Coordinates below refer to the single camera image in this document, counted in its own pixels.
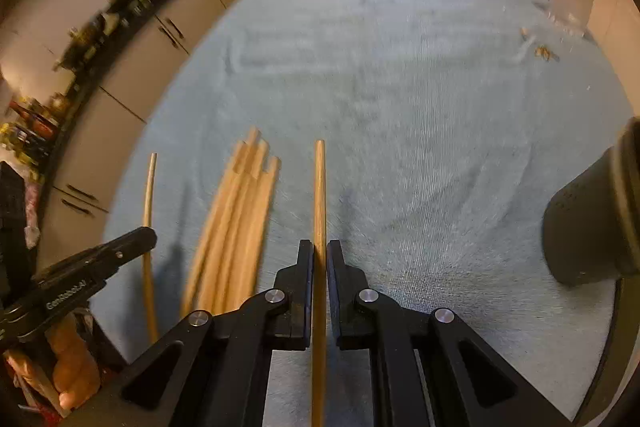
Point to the small metal bits on towel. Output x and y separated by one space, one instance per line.
540 49

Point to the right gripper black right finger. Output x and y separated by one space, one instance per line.
428 369

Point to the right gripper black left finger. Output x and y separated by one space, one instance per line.
211 370

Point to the dark cylindrical utensil holder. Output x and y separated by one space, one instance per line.
590 231

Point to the left human hand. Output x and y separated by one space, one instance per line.
75 377

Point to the light blue towel mat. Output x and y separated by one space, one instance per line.
445 139

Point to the beige kitchen cabinets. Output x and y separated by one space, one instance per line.
113 96

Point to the wooden chopstick pile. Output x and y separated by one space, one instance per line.
248 249
216 274
211 222

